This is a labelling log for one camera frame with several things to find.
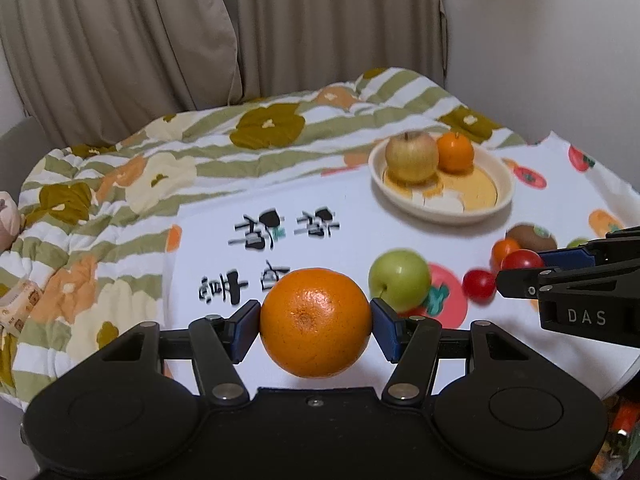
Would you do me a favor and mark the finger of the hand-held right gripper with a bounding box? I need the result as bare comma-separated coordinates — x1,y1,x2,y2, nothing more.
537,226,640,269
496,265,640,300

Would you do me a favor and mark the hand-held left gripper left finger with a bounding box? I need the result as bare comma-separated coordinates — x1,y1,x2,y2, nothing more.
102,300,262,406

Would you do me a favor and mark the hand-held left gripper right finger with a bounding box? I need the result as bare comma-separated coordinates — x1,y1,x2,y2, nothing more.
369,298,542,405

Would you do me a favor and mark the brown kiwi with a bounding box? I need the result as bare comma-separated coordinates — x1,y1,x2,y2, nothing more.
505,224,558,254

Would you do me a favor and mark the green apple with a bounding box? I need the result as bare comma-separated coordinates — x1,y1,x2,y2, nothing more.
368,250,432,311

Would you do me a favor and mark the large orange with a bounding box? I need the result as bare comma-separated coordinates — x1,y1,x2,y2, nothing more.
260,268,373,379

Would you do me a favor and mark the cream ceramic plate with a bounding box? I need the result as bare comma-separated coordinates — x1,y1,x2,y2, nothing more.
368,132,516,226

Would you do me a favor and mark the small mandarin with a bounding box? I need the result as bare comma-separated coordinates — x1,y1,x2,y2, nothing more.
436,131,475,174

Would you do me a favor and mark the red-yellow apple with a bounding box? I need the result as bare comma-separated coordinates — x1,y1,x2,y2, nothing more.
385,130,440,184

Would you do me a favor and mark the red cherry tomato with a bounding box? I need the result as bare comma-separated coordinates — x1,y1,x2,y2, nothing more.
501,249,545,272
462,270,497,304

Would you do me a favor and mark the orange cherry tomato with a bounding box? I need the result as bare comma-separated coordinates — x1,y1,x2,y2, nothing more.
490,238,522,272

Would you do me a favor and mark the colourful printed bag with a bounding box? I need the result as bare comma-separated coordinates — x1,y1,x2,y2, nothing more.
601,394,640,480

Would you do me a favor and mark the white printed cloth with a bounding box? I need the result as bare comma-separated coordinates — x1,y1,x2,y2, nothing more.
162,131,640,402

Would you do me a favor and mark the floral striped blanket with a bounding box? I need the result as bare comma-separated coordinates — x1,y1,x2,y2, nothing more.
0,67,529,411

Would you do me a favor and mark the beige snack packet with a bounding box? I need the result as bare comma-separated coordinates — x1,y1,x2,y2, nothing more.
0,280,42,339

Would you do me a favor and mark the pink plush toy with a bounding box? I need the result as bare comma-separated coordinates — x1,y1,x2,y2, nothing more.
0,191,24,252

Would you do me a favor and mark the beige curtain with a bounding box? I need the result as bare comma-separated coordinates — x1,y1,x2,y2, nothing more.
0,0,449,147

